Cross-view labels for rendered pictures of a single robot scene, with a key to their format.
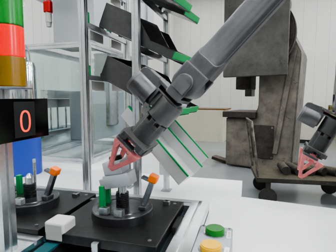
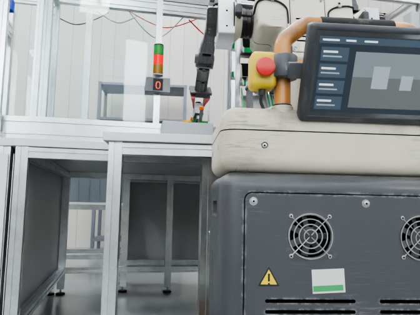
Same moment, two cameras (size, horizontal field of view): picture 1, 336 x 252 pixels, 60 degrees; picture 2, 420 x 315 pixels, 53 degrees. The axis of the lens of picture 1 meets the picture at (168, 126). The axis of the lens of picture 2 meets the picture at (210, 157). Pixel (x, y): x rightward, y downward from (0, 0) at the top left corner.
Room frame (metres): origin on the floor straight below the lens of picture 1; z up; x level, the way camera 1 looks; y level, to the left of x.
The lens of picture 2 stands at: (-0.19, -1.69, 0.63)
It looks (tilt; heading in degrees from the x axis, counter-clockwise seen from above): 6 degrees up; 63
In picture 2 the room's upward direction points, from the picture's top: 1 degrees clockwise
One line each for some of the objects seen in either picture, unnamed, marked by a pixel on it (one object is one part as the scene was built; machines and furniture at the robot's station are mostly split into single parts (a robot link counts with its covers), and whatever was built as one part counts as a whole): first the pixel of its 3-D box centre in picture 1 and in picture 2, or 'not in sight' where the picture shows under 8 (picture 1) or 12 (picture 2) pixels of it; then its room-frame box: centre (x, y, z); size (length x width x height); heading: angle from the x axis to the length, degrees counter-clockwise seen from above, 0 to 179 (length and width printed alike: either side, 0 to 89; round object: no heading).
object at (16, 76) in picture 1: (9, 72); (157, 70); (0.50, 0.27, 1.28); 0.05 x 0.05 x 0.05
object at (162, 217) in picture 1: (122, 218); not in sight; (0.65, 0.11, 0.96); 0.24 x 0.24 x 0.02; 75
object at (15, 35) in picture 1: (8, 41); (158, 60); (0.50, 0.27, 1.33); 0.05 x 0.05 x 0.05
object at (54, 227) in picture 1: (60, 227); not in sight; (0.59, 0.23, 0.97); 0.05 x 0.05 x 0.04; 75
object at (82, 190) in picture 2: not in sight; (90, 189); (0.59, 2.25, 0.73); 0.62 x 0.42 x 0.23; 165
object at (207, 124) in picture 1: (185, 123); not in sight; (8.83, -0.54, 0.46); 2.58 x 0.83 x 0.92; 67
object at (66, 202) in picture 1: (29, 188); not in sight; (0.72, 0.35, 1.01); 0.24 x 0.24 x 0.13; 75
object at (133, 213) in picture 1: (122, 210); not in sight; (0.65, 0.11, 0.98); 0.14 x 0.14 x 0.02
